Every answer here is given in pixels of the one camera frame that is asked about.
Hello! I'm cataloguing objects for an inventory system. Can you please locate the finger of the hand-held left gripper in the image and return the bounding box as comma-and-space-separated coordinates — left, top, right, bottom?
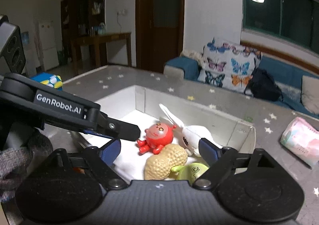
83, 130, 116, 139
85, 111, 140, 141

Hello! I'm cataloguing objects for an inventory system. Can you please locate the grey cushion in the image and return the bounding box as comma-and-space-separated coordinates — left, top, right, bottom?
301, 75, 319, 114

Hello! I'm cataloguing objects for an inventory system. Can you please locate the blue sofa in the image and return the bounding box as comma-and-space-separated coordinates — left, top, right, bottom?
163, 54, 319, 118

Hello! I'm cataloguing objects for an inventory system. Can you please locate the white fridge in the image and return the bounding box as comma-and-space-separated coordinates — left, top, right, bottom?
37, 20, 60, 71

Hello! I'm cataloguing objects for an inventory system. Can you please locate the grey cardboard box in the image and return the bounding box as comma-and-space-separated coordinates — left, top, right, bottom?
71, 85, 256, 181

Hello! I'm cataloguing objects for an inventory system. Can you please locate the dark wooden shelf cabinet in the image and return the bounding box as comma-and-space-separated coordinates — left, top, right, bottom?
60, 0, 106, 66

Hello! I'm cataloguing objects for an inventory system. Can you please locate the pink tissue pack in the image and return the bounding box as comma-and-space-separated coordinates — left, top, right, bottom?
280, 116, 319, 169

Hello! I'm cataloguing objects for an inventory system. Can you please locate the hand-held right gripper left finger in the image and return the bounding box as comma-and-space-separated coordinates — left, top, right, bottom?
50, 138, 128, 189

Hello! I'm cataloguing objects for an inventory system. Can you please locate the green framed window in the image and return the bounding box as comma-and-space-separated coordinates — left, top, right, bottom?
242, 0, 319, 55

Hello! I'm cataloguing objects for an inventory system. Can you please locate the beige peanut toy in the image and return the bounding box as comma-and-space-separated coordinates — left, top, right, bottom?
145, 144, 188, 180

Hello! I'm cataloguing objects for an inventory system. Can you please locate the black bag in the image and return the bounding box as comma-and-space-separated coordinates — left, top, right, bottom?
244, 68, 283, 102

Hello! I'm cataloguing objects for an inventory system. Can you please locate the white plush rabbit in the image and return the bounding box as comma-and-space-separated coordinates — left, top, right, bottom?
159, 104, 223, 157

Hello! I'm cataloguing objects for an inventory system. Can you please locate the green round toy figure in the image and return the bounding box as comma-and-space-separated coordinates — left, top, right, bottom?
170, 163, 210, 182

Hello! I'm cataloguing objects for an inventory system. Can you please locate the blue dotted tissue box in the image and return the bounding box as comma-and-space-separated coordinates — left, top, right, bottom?
30, 72, 63, 91

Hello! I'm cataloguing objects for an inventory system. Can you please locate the person's left hand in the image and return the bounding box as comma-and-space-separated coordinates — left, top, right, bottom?
0, 130, 53, 203

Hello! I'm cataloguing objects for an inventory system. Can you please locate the water dispenser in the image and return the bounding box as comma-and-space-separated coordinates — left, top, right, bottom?
21, 31, 38, 76

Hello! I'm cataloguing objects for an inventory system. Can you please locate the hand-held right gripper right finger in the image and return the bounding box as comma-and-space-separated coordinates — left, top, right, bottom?
192, 138, 275, 191

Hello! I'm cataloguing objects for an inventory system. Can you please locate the butterfly print pillow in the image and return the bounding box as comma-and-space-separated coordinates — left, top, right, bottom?
198, 37, 263, 88

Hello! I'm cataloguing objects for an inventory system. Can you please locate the red round toy figure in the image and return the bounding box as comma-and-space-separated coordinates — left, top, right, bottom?
137, 121, 177, 155

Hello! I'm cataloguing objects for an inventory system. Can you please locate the wooden side table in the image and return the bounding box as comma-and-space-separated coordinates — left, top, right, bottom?
70, 32, 132, 76

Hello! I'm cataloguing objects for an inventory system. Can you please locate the beige blanket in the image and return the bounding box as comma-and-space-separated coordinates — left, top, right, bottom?
180, 49, 203, 65

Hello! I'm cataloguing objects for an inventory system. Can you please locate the dark wooden door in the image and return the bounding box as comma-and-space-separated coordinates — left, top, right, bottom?
136, 0, 185, 73

